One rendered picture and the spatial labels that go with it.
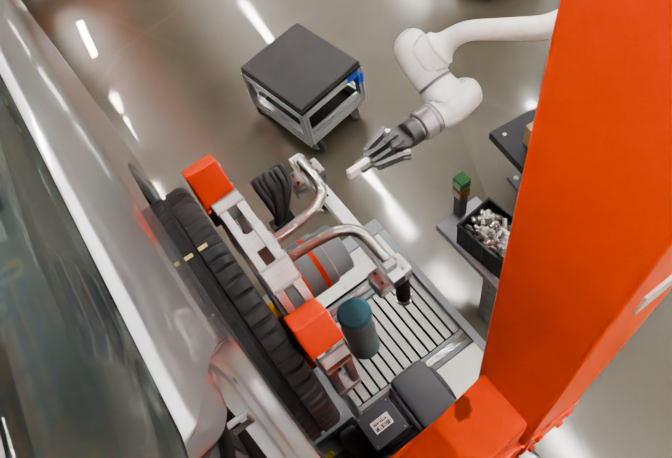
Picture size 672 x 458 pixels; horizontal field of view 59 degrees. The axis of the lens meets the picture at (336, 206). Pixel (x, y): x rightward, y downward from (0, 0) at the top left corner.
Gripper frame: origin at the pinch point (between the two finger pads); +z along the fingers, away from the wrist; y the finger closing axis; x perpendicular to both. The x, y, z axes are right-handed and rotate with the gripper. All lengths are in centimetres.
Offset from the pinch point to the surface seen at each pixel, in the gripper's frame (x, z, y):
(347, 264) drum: 4.0, 19.7, -23.2
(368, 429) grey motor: -40, 37, -47
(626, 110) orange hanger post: 95, 11, -68
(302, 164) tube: 18.4, 15.3, -1.9
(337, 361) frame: 14, 35, -44
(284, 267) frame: 29, 34, -28
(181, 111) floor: -83, 21, 136
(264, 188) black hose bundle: 21.1, 26.3, -3.5
